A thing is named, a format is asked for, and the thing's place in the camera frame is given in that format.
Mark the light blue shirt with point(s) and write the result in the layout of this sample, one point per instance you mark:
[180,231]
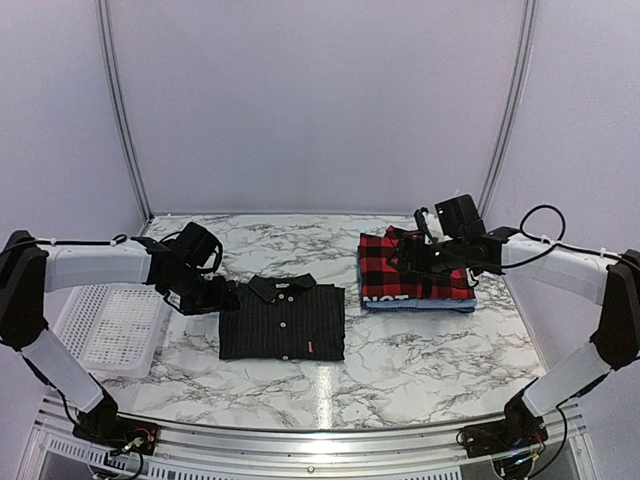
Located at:
[403,302]

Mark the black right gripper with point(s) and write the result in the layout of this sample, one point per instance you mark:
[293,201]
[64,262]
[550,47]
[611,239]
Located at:
[403,250]

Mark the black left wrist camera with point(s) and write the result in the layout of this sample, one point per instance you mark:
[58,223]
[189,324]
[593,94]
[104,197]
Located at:
[198,248]

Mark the white plastic laundry basket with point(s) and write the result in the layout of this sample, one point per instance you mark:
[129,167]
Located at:
[113,329]

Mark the black pinstriped long sleeve shirt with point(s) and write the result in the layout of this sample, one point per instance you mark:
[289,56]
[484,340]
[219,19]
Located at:
[293,318]

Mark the blue checked shirt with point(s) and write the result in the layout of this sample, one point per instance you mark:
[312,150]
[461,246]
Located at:
[461,307]

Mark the right aluminium corner post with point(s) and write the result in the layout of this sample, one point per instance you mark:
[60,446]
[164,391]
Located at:
[510,104]

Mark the aluminium corner post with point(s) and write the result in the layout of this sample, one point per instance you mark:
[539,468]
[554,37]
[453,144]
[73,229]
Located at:
[117,99]
[510,104]

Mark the left aluminium corner post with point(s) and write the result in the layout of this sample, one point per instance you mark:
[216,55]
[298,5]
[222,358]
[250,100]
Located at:
[117,99]

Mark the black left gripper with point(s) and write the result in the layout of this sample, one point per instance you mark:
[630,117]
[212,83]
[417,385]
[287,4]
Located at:
[221,299]

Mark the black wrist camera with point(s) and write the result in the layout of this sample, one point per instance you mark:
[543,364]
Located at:
[198,248]
[456,219]

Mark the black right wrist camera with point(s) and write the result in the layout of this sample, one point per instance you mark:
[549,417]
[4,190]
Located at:
[456,219]

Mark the aluminium front frame rail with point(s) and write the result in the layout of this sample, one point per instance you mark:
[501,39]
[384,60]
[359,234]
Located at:
[192,451]

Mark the red black plaid shirt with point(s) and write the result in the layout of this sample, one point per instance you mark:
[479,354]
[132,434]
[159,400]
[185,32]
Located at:
[381,280]

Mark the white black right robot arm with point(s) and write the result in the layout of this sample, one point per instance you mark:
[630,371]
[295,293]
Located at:
[580,304]

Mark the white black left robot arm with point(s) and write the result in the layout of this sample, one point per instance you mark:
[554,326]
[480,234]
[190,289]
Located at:
[37,276]

